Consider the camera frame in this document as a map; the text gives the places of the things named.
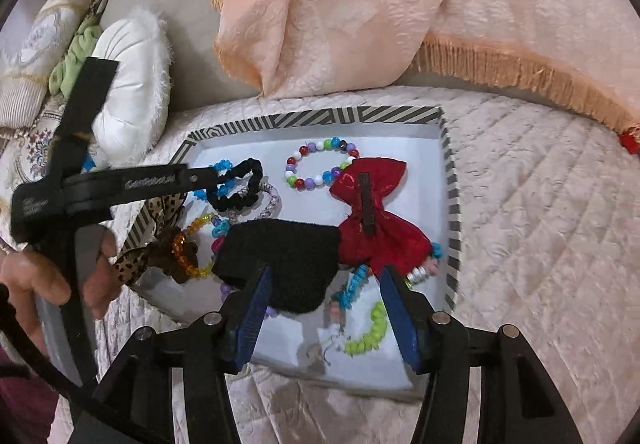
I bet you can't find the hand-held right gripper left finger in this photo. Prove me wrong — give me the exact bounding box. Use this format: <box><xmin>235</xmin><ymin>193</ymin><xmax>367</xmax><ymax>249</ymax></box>
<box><xmin>92</xmin><ymin>266</ymin><xmax>275</xmax><ymax>444</ymax></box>

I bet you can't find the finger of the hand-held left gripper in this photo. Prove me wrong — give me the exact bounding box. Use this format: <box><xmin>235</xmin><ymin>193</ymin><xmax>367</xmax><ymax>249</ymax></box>
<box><xmin>107</xmin><ymin>164</ymin><xmax>237</xmax><ymax>215</ymax></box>

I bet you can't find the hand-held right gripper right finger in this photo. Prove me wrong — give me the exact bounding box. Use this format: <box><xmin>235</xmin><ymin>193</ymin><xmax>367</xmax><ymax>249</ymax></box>
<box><xmin>379</xmin><ymin>268</ymin><xmax>583</xmax><ymax>444</ymax></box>

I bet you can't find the neon green bead bracelet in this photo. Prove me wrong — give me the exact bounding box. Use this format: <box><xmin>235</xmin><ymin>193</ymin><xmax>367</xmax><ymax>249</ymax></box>
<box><xmin>344</xmin><ymin>301</ymin><xmax>388</xmax><ymax>359</ymax></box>

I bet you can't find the light blue bead bracelet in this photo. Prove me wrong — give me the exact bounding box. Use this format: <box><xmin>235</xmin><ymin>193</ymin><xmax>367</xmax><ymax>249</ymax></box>
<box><xmin>327</xmin><ymin>241</ymin><xmax>446</xmax><ymax>325</ymax></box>

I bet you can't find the black felt bow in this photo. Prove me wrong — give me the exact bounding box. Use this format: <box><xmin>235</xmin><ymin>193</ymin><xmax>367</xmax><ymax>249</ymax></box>
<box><xmin>212</xmin><ymin>219</ymin><xmax>343</xmax><ymax>315</ymax></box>

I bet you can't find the amber bead bracelet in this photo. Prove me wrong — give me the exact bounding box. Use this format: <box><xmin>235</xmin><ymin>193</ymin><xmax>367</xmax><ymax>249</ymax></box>
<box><xmin>171</xmin><ymin>214</ymin><xmax>226</xmax><ymax>279</ymax></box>

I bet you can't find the red shiny bow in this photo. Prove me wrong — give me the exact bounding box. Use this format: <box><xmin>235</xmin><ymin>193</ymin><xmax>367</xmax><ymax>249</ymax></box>
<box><xmin>329</xmin><ymin>158</ymin><xmax>433</xmax><ymax>275</ymax></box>

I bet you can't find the black scrunchie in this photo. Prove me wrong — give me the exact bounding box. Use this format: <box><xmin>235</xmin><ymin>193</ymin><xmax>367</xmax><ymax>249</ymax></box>
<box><xmin>206</xmin><ymin>158</ymin><xmax>265</xmax><ymax>212</ymax></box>

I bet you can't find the silver rhinestone bracelet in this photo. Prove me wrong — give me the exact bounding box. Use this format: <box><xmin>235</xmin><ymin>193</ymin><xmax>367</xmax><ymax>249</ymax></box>
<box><xmin>227</xmin><ymin>181</ymin><xmax>283</xmax><ymax>225</ymax></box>

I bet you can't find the multicolour bead bracelet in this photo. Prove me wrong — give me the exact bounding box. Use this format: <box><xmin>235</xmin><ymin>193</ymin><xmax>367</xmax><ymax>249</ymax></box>
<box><xmin>284</xmin><ymin>138</ymin><xmax>360</xmax><ymax>192</ymax></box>

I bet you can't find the striped jewelry tray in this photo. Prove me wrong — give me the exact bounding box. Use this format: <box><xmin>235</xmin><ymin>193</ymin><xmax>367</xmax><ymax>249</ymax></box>
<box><xmin>120</xmin><ymin>104</ymin><xmax>461</xmax><ymax>405</ymax></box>

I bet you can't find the person's left forearm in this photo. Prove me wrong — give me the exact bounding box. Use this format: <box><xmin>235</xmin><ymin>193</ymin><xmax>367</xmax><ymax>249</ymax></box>
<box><xmin>0</xmin><ymin>319</ymin><xmax>66</xmax><ymax>444</ymax></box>

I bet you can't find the person's left hand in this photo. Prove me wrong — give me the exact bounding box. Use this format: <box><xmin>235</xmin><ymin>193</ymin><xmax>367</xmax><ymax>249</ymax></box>
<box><xmin>0</xmin><ymin>224</ymin><xmax>121</xmax><ymax>360</ymax></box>

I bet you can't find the leopard print bow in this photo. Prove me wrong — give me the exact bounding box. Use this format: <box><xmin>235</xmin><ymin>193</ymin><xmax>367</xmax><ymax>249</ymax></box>
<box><xmin>112</xmin><ymin>191</ymin><xmax>188</xmax><ymax>287</ymax></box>

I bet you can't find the floral embroidered cushion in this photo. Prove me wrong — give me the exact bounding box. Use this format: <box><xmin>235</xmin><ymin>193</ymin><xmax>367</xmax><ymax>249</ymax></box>
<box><xmin>0</xmin><ymin>114</ymin><xmax>96</xmax><ymax>205</ymax></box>

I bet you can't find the brown scrunchie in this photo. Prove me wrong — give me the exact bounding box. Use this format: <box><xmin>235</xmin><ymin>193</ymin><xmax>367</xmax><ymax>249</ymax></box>
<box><xmin>152</xmin><ymin>226</ymin><xmax>201</xmax><ymax>285</ymax></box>

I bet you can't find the round white cushion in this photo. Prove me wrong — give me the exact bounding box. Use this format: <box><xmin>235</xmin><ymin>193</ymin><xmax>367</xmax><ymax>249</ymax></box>
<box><xmin>90</xmin><ymin>8</ymin><xmax>173</xmax><ymax>159</ymax></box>

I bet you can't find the beige sofa backrest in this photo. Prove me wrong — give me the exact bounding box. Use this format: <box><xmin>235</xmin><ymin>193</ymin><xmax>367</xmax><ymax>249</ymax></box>
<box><xmin>97</xmin><ymin>0</ymin><xmax>271</xmax><ymax>117</ymax></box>

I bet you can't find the white quilted bedspread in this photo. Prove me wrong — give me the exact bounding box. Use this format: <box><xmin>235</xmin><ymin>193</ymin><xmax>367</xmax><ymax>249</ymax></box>
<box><xmin>50</xmin><ymin>84</ymin><xmax>640</xmax><ymax>444</ymax></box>

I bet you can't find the blue and green plush toy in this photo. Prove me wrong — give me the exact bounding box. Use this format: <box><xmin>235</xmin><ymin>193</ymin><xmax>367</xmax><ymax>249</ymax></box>
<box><xmin>47</xmin><ymin>21</ymin><xmax>103</xmax><ymax>175</ymax></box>

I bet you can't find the cream gold embroidered cushion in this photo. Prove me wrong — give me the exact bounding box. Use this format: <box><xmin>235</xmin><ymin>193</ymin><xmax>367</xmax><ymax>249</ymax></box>
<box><xmin>0</xmin><ymin>0</ymin><xmax>101</xmax><ymax>129</ymax></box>

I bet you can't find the silver coil ring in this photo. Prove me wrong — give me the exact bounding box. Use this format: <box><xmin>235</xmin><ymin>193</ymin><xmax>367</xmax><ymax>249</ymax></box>
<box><xmin>404</xmin><ymin>263</ymin><xmax>441</xmax><ymax>289</ymax></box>

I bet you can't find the black cable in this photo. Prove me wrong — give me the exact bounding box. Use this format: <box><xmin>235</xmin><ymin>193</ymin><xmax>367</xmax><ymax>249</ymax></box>
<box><xmin>0</xmin><ymin>281</ymin><xmax>166</xmax><ymax>444</ymax></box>

